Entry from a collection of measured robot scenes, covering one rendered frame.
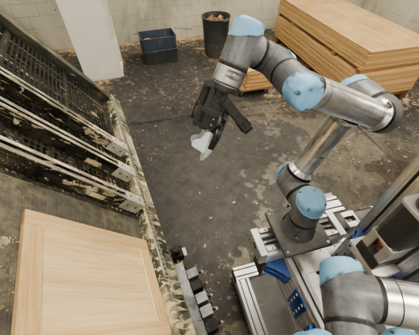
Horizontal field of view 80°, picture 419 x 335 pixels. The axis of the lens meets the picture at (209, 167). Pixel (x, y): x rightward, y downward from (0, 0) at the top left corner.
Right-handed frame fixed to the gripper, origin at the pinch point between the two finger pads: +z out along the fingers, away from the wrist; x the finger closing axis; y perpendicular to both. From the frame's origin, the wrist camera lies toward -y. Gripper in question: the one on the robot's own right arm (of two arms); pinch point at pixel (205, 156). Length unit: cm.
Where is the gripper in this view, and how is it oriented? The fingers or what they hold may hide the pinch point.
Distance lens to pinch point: 71.1
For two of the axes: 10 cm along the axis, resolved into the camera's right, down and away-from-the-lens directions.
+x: 1.5, 4.5, -8.8
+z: -3.6, 8.5, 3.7
